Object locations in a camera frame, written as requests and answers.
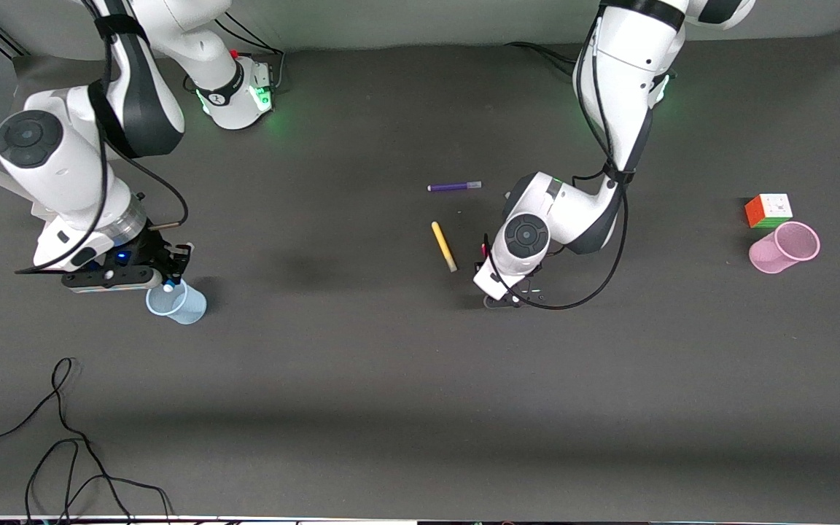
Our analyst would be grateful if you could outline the translucent blue plastic cup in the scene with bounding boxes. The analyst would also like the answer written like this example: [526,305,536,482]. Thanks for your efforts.
[145,281,208,325]

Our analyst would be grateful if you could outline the yellow marker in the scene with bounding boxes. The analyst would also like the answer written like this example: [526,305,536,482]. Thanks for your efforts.
[431,221,458,273]

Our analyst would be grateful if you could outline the translucent pink plastic cup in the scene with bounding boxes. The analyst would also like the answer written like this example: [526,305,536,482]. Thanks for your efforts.
[748,222,822,275]

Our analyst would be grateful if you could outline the colourful puzzle cube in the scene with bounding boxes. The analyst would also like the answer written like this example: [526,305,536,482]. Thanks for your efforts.
[744,193,794,230]

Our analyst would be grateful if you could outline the thin black loose cable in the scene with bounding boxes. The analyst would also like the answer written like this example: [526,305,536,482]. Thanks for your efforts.
[0,357,174,525]

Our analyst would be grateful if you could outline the black right arm base cables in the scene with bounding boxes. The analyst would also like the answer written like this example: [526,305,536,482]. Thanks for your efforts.
[185,10,287,96]

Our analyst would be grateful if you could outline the black arm base cables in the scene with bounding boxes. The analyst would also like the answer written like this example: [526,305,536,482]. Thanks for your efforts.
[185,10,287,96]
[504,41,590,78]

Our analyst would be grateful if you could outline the black left arm base cables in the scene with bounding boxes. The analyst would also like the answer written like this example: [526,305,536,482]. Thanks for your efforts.
[504,41,590,78]

